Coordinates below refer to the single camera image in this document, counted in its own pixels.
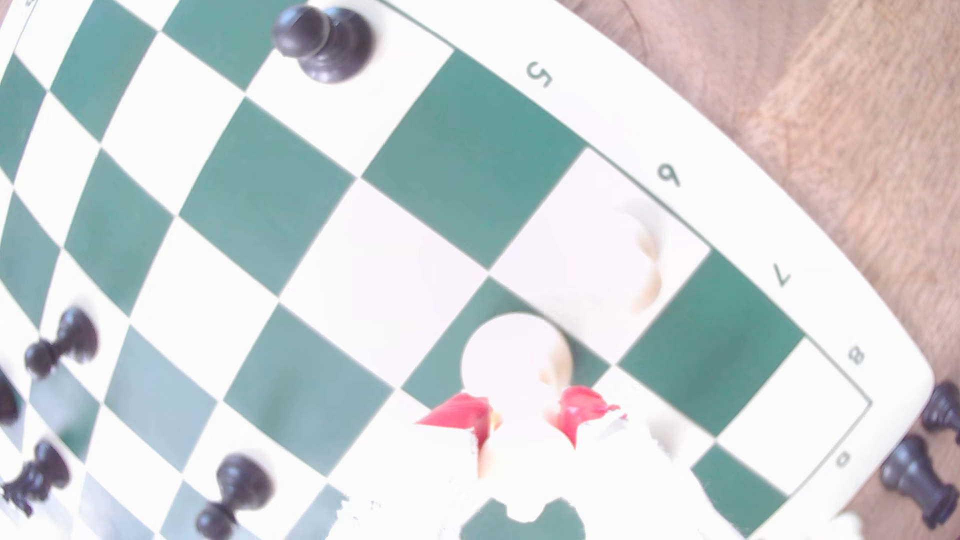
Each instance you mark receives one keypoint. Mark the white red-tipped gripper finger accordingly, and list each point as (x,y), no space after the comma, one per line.
(427,480)
(630,487)

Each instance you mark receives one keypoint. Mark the white chess pawn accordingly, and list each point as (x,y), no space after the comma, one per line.
(622,262)
(517,360)

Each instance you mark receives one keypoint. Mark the black chess pawn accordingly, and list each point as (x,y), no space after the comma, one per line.
(75,334)
(337,45)
(244,480)

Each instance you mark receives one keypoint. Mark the tall black chess piece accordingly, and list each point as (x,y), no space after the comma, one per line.
(945,409)
(915,476)

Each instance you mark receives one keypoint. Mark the green white chess board mat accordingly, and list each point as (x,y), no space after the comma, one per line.
(472,150)

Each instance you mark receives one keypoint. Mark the black chess knight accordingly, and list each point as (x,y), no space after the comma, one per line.
(45,469)

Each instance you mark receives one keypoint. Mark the black chess queen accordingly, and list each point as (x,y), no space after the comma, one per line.
(6,401)

